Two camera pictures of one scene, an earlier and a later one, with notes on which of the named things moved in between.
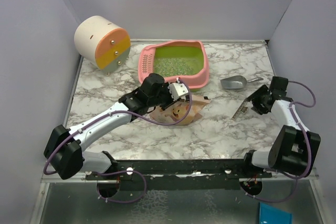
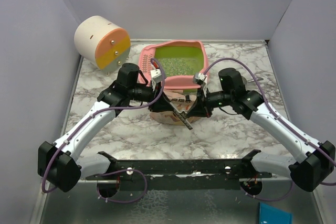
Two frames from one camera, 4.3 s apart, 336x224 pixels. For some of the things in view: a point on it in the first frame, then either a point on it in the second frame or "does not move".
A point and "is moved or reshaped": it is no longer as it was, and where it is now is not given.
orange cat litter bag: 179,110 is moved or reshaped
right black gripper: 256,106 to 198,108
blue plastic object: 269,214 does not move
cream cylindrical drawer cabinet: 100,42 does not move
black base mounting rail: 180,174 does not move
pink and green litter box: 184,59 does not move
